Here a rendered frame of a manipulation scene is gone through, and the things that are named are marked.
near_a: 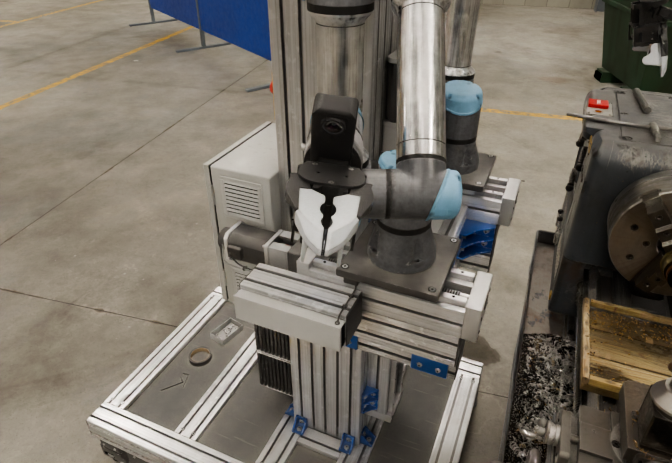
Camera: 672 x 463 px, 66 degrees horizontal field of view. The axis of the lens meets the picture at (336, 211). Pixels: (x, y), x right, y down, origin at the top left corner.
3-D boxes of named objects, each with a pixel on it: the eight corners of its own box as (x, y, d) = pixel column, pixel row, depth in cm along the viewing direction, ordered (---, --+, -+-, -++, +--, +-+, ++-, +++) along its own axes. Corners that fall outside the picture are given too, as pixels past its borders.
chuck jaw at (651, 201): (660, 234, 136) (640, 197, 133) (682, 227, 133) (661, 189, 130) (665, 257, 127) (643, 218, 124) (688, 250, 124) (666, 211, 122)
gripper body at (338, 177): (355, 255, 57) (356, 200, 68) (368, 187, 53) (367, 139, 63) (286, 245, 57) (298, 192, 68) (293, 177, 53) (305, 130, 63)
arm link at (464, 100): (437, 140, 145) (443, 92, 138) (432, 122, 156) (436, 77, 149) (481, 140, 144) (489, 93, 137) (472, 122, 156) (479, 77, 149)
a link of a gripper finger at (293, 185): (327, 228, 51) (331, 185, 58) (329, 213, 50) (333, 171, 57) (279, 221, 50) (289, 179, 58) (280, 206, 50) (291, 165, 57)
